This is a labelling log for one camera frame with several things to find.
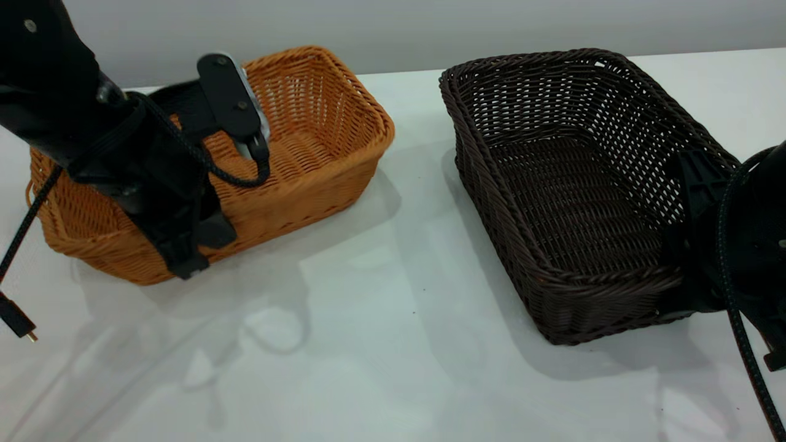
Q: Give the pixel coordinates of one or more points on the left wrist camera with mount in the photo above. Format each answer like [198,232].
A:
[224,92]

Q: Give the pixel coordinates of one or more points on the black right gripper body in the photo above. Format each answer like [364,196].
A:
[761,245]

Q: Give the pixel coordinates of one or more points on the orange-brown wicker basket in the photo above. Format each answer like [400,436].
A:
[319,166]

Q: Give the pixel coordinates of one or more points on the dark brown wicker basket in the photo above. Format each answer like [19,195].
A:
[571,202]

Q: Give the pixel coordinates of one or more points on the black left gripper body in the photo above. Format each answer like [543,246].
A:
[153,184]

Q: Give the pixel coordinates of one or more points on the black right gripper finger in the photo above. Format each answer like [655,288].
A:
[703,184]
[680,282]

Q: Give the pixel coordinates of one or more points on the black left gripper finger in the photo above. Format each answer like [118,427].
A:
[216,227]
[189,261]

